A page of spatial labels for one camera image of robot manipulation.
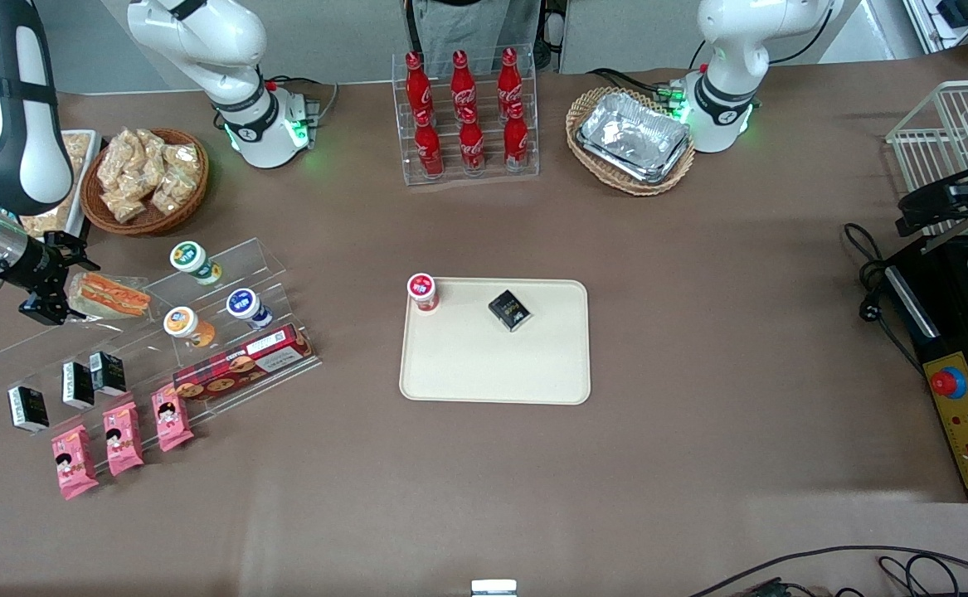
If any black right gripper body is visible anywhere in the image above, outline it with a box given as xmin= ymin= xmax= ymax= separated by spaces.
xmin=4 ymin=235 xmax=71 ymax=318

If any triangle sandwich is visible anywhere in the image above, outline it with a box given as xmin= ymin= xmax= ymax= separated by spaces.
xmin=67 ymin=272 xmax=153 ymax=321

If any beige plastic tray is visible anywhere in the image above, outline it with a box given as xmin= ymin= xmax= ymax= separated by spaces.
xmin=399 ymin=278 xmax=592 ymax=406

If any brown brittle snack pack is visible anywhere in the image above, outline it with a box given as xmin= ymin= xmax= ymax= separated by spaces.
xmin=21 ymin=209 xmax=71 ymax=240
xmin=62 ymin=133 xmax=93 ymax=180

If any white rectangular dish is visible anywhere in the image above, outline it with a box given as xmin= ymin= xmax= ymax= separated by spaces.
xmin=19 ymin=130 xmax=103 ymax=243

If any clear bag of snacks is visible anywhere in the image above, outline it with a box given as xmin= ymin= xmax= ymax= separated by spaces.
xmin=98 ymin=133 xmax=140 ymax=193
xmin=102 ymin=187 xmax=150 ymax=225
xmin=123 ymin=129 xmax=168 ymax=171
xmin=152 ymin=170 xmax=196 ymax=216
xmin=164 ymin=143 xmax=202 ymax=179

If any small black white carton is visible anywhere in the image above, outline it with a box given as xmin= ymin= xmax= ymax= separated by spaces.
xmin=7 ymin=385 xmax=51 ymax=435
xmin=89 ymin=352 xmax=128 ymax=397
xmin=62 ymin=361 xmax=96 ymax=410

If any dark wicker basket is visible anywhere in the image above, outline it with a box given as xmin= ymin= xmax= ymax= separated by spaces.
xmin=81 ymin=127 xmax=210 ymax=237

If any green-lid cup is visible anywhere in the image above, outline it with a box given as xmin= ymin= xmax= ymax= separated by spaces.
xmin=170 ymin=240 xmax=223 ymax=287

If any orange-lid cup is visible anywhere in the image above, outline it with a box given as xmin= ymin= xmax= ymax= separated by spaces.
xmin=163 ymin=306 xmax=217 ymax=349

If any pink snack packet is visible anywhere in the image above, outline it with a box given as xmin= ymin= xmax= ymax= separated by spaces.
xmin=51 ymin=425 xmax=100 ymax=501
xmin=102 ymin=401 xmax=144 ymax=477
xmin=150 ymin=386 xmax=195 ymax=453

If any clear acrylic stepped stand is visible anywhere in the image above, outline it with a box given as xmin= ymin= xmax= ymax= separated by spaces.
xmin=0 ymin=238 xmax=323 ymax=432

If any blue-lid cup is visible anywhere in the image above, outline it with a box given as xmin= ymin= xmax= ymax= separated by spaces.
xmin=226 ymin=288 xmax=275 ymax=331

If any red plaid cookie box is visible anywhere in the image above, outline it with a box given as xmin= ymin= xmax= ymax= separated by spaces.
xmin=173 ymin=325 xmax=317 ymax=403

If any red-lid cup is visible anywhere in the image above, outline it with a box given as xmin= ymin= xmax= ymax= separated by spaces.
xmin=406 ymin=273 xmax=440 ymax=313

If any red cola bottle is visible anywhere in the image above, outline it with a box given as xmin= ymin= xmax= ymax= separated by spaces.
xmin=414 ymin=108 xmax=445 ymax=179
xmin=405 ymin=51 xmax=435 ymax=117
xmin=503 ymin=101 xmax=530 ymax=172
xmin=459 ymin=105 xmax=486 ymax=175
xmin=450 ymin=50 xmax=478 ymax=113
xmin=497 ymin=47 xmax=524 ymax=109

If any clear acrylic bottle rack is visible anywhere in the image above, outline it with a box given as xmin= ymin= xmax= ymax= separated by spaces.
xmin=391 ymin=46 xmax=541 ymax=187

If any black Face box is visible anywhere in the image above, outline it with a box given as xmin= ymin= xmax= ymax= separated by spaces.
xmin=488 ymin=289 xmax=532 ymax=333

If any person in grey trousers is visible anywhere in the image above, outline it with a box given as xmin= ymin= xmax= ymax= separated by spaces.
xmin=411 ymin=0 xmax=542 ymax=57

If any light wicker basket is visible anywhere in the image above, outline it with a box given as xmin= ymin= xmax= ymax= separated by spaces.
xmin=566 ymin=86 xmax=697 ymax=197

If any aluminium foil container stack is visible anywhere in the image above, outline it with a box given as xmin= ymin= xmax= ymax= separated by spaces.
xmin=576 ymin=91 xmax=692 ymax=185

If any black sealing machine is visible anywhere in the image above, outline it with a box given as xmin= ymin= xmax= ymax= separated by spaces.
xmin=882 ymin=235 xmax=968 ymax=504

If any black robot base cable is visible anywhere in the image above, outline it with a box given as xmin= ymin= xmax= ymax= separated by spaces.
xmin=590 ymin=68 xmax=688 ymax=107
xmin=266 ymin=76 xmax=340 ymax=127

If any black power cable with plug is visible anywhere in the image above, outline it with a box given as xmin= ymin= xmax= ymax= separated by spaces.
xmin=843 ymin=222 xmax=924 ymax=374

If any long black cable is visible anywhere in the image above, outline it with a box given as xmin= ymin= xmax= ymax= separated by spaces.
xmin=687 ymin=545 xmax=968 ymax=597

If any sealer lever with black handle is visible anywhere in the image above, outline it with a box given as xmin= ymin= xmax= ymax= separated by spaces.
xmin=896 ymin=141 xmax=968 ymax=254

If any white wire rack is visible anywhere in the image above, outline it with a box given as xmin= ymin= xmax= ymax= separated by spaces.
xmin=886 ymin=79 xmax=968 ymax=241

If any looped black cable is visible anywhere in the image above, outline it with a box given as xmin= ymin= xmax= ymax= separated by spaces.
xmin=878 ymin=554 xmax=966 ymax=597

